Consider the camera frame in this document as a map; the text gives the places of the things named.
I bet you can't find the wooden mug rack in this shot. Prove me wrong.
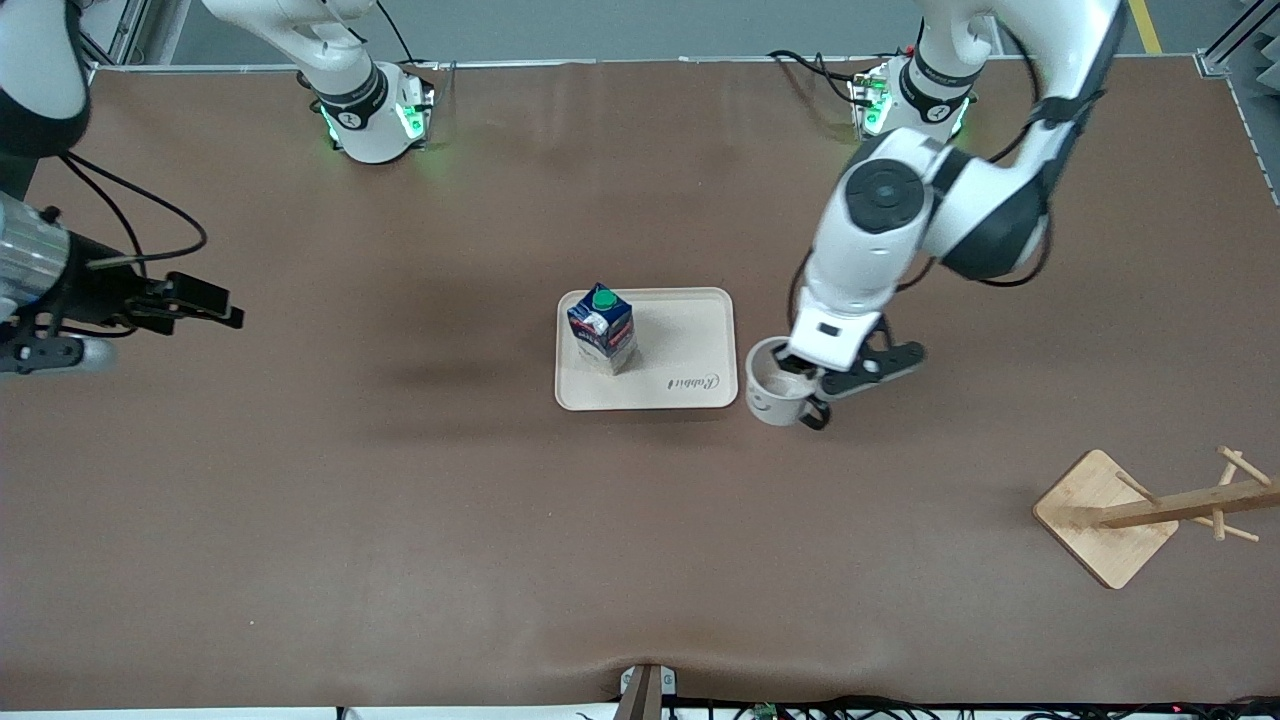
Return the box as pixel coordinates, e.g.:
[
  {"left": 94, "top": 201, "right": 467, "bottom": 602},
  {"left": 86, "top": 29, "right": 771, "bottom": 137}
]
[{"left": 1032, "top": 445, "right": 1280, "bottom": 590}]

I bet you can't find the cream rectangular plastic tray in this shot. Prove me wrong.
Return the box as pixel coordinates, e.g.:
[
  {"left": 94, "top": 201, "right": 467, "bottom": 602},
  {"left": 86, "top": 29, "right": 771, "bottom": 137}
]
[{"left": 555, "top": 288, "right": 739, "bottom": 411}]

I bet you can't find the black left base cable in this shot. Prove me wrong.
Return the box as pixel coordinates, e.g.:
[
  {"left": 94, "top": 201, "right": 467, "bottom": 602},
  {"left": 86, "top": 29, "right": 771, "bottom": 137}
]
[{"left": 768, "top": 48, "right": 867, "bottom": 101}]

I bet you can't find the metal table edge clamp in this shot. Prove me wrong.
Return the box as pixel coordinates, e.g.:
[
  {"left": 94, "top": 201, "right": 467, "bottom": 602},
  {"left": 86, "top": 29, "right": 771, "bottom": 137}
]
[{"left": 618, "top": 663, "right": 678, "bottom": 720}]

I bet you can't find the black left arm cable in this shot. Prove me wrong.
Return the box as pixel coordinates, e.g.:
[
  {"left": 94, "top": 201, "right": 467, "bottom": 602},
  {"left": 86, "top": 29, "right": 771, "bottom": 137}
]
[{"left": 790, "top": 20, "right": 1111, "bottom": 331}]

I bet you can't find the black base cable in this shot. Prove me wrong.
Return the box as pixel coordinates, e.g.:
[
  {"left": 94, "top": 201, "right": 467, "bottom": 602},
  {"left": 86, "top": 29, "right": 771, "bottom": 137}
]
[
  {"left": 375, "top": 0, "right": 457, "bottom": 101},
  {"left": 768, "top": 48, "right": 867, "bottom": 101}
]

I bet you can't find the blue milk carton green cap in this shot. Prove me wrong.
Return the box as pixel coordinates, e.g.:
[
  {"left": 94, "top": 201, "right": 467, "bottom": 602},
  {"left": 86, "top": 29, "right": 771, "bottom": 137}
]
[{"left": 566, "top": 282, "right": 638, "bottom": 377}]

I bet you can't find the brown table cover mat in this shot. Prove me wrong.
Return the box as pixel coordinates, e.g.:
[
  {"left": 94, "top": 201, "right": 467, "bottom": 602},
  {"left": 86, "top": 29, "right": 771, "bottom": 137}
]
[{"left": 0, "top": 55, "right": 1280, "bottom": 713}]

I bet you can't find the white smiley mug black handle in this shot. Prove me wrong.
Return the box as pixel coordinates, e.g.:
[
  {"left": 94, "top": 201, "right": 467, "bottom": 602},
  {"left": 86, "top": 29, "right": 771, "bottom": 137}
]
[{"left": 744, "top": 336, "right": 832, "bottom": 432}]

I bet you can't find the black right base cable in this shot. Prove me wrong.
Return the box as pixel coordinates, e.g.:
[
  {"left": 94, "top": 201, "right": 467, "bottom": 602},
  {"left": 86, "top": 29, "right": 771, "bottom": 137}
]
[{"left": 375, "top": 0, "right": 457, "bottom": 101}]

